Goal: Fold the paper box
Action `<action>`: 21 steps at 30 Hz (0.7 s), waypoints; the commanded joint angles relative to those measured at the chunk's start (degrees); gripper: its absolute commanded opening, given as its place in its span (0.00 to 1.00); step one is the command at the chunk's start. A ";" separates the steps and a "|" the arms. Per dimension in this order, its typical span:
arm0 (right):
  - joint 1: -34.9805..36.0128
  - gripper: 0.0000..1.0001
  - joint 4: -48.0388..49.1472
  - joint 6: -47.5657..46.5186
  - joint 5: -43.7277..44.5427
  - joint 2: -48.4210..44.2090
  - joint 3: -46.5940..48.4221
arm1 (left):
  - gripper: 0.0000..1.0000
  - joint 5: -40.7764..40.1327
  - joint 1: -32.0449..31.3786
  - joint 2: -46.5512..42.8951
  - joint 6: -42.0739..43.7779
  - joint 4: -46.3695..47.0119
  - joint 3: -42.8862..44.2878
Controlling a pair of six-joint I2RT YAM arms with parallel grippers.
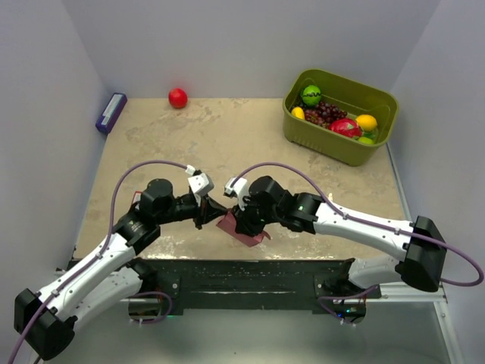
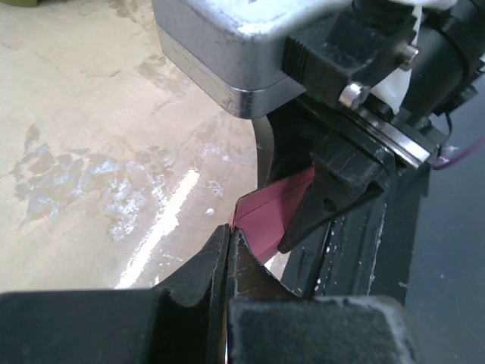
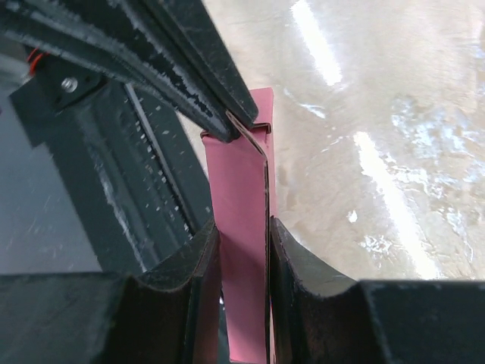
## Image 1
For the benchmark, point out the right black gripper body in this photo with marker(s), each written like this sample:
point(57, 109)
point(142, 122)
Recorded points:
point(255, 217)

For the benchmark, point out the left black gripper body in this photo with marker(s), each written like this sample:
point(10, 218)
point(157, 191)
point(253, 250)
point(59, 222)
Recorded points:
point(200, 218)

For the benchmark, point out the pink paper box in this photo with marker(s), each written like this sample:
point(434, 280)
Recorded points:
point(228, 225)

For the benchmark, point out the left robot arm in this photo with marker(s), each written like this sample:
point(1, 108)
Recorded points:
point(47, 319)

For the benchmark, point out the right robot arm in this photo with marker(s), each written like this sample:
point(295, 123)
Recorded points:
point(412, 251)

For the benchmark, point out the red box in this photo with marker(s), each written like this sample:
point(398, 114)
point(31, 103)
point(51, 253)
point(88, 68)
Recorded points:
point(136, 198)

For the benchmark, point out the purple box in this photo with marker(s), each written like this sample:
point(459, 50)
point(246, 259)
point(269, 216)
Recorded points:
point(111, 113)

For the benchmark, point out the small yellow lemon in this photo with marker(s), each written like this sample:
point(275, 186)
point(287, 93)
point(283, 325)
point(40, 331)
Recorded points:
point(298, 112)

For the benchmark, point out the red apple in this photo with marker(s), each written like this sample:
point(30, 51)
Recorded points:
point(177, 98)

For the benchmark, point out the purple grapes bunch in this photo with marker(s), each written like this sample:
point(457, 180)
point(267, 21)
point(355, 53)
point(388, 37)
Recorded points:
point(323, 114)

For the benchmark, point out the red dragon fruit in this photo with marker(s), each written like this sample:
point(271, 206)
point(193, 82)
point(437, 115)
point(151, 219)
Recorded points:
point(346, 127)

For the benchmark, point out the green plastic basket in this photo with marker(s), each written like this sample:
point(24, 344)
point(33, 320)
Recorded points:
point(351, 96)

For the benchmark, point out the small green fruit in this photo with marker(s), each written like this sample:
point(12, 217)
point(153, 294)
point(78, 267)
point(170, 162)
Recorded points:
point(366, 140)

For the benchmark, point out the yellow orange fruit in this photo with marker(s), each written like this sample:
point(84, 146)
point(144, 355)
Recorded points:
point(367, 123)

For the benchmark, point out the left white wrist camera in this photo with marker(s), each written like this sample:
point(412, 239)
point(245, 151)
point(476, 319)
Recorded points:
point(200, 184)

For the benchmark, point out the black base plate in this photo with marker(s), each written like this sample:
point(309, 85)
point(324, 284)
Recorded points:
point(319, 286)

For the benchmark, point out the aluminium frame rail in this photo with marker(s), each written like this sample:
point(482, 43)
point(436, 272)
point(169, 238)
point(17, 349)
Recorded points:
point(403, 325)

